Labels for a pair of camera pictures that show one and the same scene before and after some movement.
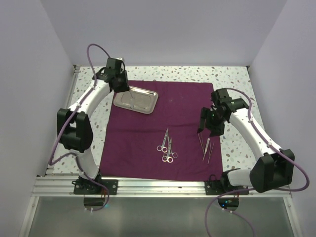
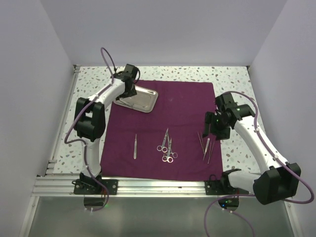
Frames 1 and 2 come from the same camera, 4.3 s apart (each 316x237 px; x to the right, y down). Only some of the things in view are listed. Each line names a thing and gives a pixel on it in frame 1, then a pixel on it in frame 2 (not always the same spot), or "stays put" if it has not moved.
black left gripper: (125, 87) to (130, 93)
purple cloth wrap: (165, 144) stays put
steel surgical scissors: (175, 154) stays put
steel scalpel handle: (132, 100) to (135, 155)
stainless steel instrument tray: (137, 99) stays put
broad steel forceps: (206, 147) stays put
